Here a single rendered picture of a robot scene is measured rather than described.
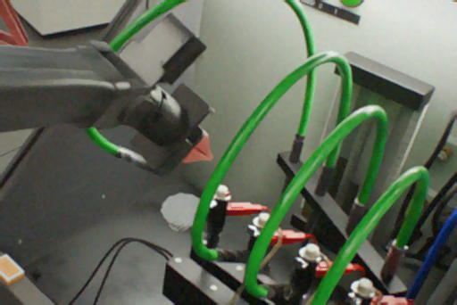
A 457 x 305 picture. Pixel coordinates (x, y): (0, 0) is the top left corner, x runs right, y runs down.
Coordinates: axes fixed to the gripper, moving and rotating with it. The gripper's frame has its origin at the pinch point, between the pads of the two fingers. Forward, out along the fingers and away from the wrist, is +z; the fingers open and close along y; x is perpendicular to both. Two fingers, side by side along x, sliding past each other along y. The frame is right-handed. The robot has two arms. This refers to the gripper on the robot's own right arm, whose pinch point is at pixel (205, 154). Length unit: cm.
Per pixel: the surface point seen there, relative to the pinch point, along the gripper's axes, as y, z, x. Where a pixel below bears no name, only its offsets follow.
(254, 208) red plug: -1.9, 16.3, -0.8
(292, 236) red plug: -1.0, 16.9, -8.4
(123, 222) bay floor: -25, 32, 31
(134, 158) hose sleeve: -7.9, 0.3, 9.9
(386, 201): 9.8, -1.4, -23.4
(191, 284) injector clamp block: -17.8, 18.4, -0.4
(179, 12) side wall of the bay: 14.5, 11.1, 37.1
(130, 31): 5.4, -14.9, 10.2
